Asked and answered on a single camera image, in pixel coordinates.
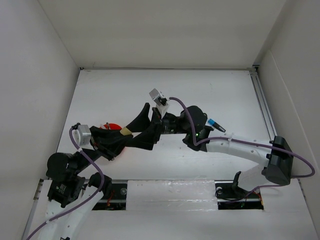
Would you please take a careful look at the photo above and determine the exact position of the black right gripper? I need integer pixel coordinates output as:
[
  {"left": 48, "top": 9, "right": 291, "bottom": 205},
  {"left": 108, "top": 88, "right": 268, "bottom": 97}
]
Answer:
[{"left": 122, "top": 103, "right": 190, "bottom": 151}]

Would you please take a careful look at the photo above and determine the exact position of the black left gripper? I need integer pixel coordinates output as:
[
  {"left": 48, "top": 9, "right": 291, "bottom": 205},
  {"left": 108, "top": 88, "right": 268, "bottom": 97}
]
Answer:
[{"left": 72, "top": 125, "right": 134, "bottom": 174}]

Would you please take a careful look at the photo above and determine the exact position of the tan eraser block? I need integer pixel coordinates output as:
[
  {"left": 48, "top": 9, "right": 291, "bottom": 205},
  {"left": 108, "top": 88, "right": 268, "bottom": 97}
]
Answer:
[{"left": 120, "top": 127, "right": 132, "bottom": 136}]

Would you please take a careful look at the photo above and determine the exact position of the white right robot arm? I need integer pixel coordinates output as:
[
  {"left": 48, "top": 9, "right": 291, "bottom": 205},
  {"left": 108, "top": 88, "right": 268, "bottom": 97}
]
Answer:
[{"left": 120, "top": 103, "right": 293, "bottom": 197}]

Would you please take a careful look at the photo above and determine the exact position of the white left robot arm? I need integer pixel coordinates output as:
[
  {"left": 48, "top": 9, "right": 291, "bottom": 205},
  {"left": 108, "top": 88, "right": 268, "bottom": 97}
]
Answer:
[{"left": 38, "top": 123, "right": 128, "bottom": 240}]

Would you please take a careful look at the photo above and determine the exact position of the orange round divided container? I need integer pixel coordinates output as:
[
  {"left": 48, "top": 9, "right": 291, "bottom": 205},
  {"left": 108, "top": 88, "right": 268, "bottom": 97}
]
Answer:
[{"left": 99, "top": 123, "right": 122, "bottom": 130}]

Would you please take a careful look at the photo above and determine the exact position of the blue black highlighter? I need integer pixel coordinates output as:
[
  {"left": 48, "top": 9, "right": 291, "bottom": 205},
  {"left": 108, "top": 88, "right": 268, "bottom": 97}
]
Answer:
[{"left": 207, "top": 118, "right": 226, "bottom": 133}]

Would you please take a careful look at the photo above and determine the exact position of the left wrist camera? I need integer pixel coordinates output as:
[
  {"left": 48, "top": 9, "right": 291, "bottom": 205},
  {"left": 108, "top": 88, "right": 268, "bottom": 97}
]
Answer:
[{"left": 70, "top": 122, "right": 92, "bottom": 148}]

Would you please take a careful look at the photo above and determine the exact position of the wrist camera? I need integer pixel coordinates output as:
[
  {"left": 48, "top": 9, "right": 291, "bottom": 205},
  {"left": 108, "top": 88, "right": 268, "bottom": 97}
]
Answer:
[
  {"left": 70, "top": 122, "right": 92, "bottom": 148},
  {"left": 149, "top": 88, "right": 170, "bottom": 118}
]

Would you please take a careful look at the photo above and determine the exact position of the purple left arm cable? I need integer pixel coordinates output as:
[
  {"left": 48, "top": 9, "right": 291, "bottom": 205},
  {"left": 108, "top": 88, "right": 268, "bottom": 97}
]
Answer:
[{"left": 24, "top": 127, "right": 106, "bottom": 240}]

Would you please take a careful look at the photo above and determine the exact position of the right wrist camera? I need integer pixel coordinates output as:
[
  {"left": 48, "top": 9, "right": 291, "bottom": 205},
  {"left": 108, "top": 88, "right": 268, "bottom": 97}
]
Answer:
[{"left": 149, "top": 88, "right": 170, "bottom": 118}]

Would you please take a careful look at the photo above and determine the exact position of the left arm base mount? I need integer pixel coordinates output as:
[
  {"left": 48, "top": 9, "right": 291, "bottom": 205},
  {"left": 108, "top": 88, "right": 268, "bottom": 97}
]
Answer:
[{"left": 92, "top": 181, "right": 128, "bottom": 211}]

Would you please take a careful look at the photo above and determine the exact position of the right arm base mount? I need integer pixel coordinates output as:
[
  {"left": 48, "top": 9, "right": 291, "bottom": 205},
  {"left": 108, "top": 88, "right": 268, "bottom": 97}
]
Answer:
[{"left": 215, "top": 182, "right": 264, "bottom": 210}]

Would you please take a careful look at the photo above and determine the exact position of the aluminium rail right side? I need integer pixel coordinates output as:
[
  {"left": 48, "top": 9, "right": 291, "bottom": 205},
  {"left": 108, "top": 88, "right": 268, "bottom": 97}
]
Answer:
[{"left": 248, "top": 65, "right": 278, "bottom": 141}]

